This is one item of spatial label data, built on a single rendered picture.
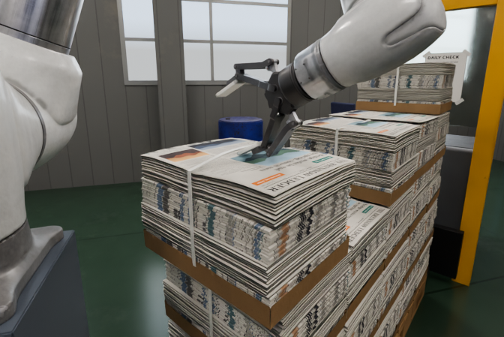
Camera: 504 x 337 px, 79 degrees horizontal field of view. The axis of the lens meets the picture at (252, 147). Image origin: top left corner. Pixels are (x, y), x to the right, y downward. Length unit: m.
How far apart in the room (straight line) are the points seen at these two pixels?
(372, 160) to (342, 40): 0.61
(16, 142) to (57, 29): 0.20
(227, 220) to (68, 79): 0.34
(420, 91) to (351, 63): 1.12
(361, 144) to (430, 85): 0.62
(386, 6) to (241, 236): 0.39
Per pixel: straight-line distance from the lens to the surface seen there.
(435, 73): 1.57
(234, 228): 0.52
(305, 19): 4.17
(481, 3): 2.13
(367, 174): 1.05
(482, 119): 2.08
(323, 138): 1.09
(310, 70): 0.50
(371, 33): 0.46
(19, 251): 0.45
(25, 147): 0.45
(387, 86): 1.61
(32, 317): 0.43
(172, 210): 0.65
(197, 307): 0.80
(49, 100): 0.54
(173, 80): 3.57
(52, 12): 0.57
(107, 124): 3.84
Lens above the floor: 1.22
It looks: 13 degrees down
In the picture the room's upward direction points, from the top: straight up
